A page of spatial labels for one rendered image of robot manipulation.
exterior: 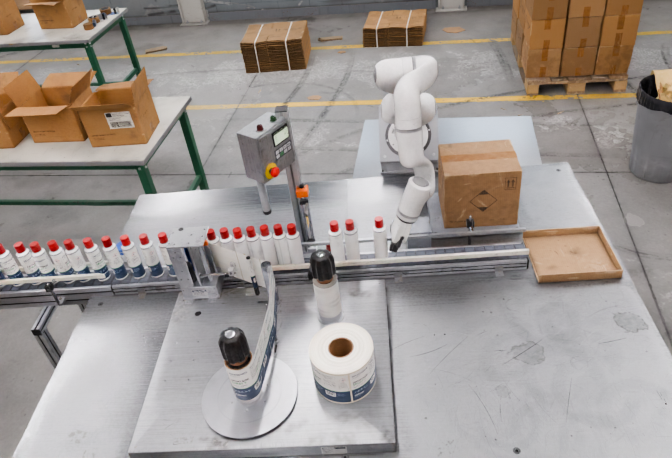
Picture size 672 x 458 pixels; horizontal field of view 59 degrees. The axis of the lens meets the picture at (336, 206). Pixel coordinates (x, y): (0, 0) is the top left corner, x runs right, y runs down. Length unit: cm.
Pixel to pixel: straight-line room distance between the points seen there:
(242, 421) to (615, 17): 432
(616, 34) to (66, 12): 471
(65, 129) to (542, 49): 367
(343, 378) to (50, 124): 270
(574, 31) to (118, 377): 427
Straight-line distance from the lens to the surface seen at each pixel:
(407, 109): 200
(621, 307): 232
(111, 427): 215
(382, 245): 226
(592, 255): 249
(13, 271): 272
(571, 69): 541
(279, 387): 197
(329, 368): 182
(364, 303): 217
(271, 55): 617
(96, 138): 377
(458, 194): 241
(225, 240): 229
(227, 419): 194
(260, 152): 204
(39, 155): 394
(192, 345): 218
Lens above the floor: 245
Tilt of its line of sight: 37 degrees down
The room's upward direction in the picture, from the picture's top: 8 degrees counter-clockwise
